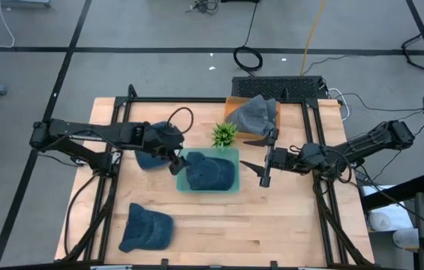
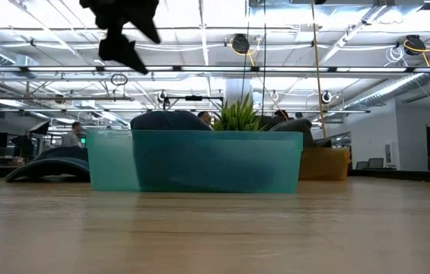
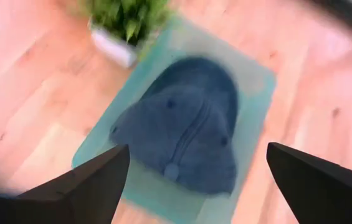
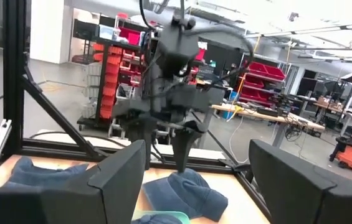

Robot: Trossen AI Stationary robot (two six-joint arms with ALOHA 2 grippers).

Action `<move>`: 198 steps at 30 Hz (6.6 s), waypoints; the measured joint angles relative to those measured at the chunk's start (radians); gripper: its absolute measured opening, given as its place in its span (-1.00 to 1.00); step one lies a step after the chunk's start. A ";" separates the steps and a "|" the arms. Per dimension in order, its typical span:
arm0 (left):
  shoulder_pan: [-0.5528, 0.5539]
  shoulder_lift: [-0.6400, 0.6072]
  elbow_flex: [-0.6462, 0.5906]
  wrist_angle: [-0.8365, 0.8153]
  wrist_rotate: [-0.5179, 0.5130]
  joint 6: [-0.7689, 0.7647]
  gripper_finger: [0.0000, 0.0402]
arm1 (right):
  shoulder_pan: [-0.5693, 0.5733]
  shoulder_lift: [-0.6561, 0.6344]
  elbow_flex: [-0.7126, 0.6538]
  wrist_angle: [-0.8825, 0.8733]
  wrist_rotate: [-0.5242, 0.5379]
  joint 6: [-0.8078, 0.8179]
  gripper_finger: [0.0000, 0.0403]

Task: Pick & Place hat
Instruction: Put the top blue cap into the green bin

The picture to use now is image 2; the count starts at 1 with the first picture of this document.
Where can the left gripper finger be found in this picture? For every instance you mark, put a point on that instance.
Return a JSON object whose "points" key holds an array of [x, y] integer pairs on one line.
{"points": [[150, 26], [119, 51]]}

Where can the dark blue denim cap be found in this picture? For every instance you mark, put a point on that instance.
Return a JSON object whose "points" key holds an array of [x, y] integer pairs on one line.
{"points": [[47, 167], [169, 121]]}

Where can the person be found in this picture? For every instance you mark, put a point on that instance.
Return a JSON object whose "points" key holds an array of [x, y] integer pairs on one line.
{"points": [[72, 137], [281, 115], [204, 118]]}

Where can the green translucent plastic bin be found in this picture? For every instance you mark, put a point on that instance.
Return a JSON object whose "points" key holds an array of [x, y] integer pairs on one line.
{"points": [[112, 163]]}

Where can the artificial green plant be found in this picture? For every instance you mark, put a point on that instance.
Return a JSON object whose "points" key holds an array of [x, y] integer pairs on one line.
{"points": [[239, 118]]}

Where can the orange translucent plastic bin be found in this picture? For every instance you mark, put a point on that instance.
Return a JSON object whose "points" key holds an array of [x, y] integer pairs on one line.
{"points": [[325, 163]]}

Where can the black camera stand frame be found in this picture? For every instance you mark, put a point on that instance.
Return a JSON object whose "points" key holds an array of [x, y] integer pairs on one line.
{"points": [[193, 97]]}

